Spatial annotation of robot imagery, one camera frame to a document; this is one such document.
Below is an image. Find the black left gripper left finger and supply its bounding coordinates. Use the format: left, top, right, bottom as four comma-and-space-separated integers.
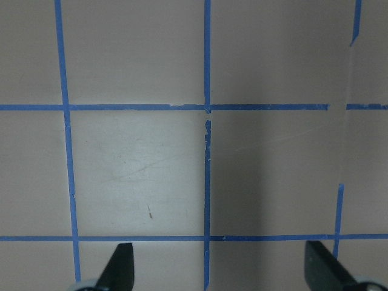
94, 243, 135, 291

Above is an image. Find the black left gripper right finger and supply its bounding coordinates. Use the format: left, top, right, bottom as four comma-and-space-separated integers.
304, 241, 358, 291

